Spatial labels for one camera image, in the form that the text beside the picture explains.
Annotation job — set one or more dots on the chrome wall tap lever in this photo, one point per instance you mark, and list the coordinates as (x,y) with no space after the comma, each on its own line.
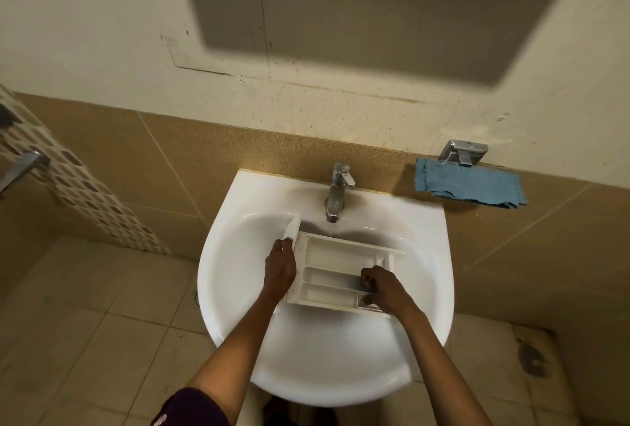
(17,169)

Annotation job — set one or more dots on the white ceramic sink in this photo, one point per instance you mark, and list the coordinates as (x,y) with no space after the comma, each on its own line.
(325,352)

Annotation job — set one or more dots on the white detergent drawer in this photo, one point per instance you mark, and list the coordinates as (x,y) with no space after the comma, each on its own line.
(334,263)

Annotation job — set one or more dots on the person's right hand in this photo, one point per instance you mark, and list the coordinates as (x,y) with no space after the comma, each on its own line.
(391,288)

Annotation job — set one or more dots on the person's right forearm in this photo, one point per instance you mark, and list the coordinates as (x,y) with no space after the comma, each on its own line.
(443,371)

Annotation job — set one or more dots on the person's left hand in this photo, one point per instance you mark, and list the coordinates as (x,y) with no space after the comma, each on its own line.
(279,268)

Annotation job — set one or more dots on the chrome sink faucet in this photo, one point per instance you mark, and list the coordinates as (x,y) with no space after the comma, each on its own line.
(337,192)

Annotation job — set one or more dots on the person's dark patterned pants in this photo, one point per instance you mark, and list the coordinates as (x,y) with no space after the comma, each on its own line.
(280,413)

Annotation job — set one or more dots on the person's left forearm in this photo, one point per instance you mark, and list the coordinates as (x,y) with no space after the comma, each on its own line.
(231,357)

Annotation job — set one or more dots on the chrome wall holder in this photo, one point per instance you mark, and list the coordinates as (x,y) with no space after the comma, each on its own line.
(462,151)

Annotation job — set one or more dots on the person's dark patterned left sleeve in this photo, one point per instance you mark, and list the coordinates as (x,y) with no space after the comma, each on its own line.
(189,411)

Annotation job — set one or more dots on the blue cloth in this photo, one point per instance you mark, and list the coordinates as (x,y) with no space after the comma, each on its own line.
(467,184)

